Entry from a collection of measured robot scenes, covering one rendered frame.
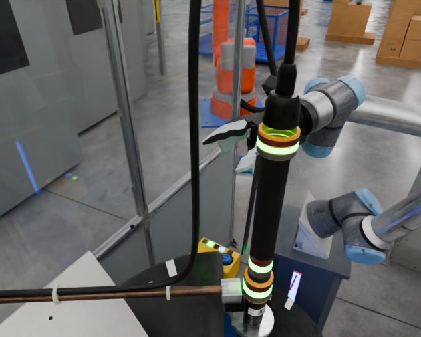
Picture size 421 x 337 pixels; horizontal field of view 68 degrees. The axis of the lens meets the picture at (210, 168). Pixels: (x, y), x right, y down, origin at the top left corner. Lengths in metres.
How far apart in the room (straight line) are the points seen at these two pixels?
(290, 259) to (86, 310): 0.76
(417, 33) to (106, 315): 7.60
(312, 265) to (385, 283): 1.47
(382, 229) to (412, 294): 1.69
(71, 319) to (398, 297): 2.25
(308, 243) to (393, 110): 0.61
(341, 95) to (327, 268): 0.77
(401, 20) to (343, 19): 2.09
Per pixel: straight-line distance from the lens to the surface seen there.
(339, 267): 1.32
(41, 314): 0.82
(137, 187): 1.33
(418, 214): 1.02
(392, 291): 2.69
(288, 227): 1.40
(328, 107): 0.65
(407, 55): 7.99
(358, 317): 2.47
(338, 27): 9.64
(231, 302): 0.52
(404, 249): 2.77
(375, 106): 0.89
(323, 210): 1.26
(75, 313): 0.84
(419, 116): 0.94
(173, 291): 0.51
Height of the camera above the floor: 1.97
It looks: 35 degrees down
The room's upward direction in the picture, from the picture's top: straight up
